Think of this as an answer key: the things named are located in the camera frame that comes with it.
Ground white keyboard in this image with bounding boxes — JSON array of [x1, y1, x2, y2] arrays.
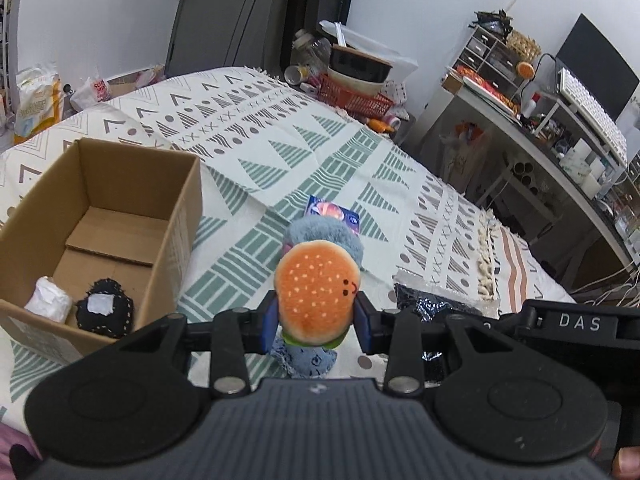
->
[[557, 67, 629, 166]]

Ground blue tissue packet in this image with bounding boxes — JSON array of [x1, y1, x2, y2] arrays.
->
[[304, 195, 362, 239]]

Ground white printed plastic bag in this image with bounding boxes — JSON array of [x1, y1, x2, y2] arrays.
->
[[13, 62, 65, 138]]

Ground yellow printed cup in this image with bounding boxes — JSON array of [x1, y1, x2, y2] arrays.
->
[[284, 64, 312, 86]]

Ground hamburger plush toy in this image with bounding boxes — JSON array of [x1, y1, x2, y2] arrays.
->
[[273, 240, 361, 350]]

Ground grey drawer organiser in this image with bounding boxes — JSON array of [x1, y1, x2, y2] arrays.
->
[[454, 25, 532, 95]]

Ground blue denim fabric pouch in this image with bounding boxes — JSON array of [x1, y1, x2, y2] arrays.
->
[[271, 335, 338, 379]]

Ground brown cardboard box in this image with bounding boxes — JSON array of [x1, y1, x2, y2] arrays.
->
[[0, 137, 204, 367]]

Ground black bowl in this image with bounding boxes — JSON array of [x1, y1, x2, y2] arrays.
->
[[328, 44, 396, 83]]

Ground red plastic basket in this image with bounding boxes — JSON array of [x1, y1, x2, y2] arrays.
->
[[318, 73, 396, 117]]

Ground geometric patterned blanket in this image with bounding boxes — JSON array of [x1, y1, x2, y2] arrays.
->
[[0, 65, 577, 436]]

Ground person's right hand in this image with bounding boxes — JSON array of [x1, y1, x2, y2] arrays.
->
[[612, 447, 640, 480]]

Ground white desk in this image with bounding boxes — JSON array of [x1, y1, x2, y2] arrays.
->
[[414, 76, 640, 273]]

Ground black heart-shaped fabric cushion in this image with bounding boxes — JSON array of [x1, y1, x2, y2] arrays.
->
[[74, 278, 137, 339]]

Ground beige bowl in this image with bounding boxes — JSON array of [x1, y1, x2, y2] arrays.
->
[[327, 66, 387, 98]]

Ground red and white plastic bag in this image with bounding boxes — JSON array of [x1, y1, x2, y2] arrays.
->
[[70, 76, 114, 112]]

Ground cream knotted fringe strip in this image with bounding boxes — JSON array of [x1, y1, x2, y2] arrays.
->
[[472, 210, 502, 302]]

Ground black computer monitor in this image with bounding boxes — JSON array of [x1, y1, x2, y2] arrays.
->
[[555, 13, 640, 122]]

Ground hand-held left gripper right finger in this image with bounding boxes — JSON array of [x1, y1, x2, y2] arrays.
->
[[354, 294, 521, 397]]

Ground black glittery pouch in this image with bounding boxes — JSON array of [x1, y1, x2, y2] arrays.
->
[[393, 282, 486, 386]]

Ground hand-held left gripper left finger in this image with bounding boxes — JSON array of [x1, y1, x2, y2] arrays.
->
[[120, 294, 279, 398]]

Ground pink cloth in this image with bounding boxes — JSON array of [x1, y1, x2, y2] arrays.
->
[[0, 422, 46, 480]]

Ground dark grey cabinet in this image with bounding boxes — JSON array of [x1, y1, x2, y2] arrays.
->
[[164, 0, 296, 79]]

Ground woven wicker basket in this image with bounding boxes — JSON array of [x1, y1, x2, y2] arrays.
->
[[505, 29, 543, 63]]

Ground clear plastic bottle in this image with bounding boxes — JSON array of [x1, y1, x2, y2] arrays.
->
[[294, 30, 333, 75]]

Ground white soft bundle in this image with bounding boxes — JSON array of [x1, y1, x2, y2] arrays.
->
[[23, 276, 74, 325]]

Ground blue-grey fluffy plush toy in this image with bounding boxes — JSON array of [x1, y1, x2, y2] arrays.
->
[[281, 216, 366, 273]]

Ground white paper bag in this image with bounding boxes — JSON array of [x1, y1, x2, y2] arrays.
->
[[439, 121, 487, 196]]

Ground white cables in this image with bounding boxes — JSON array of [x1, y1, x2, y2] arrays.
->
[[567, 260, 640, 307]]

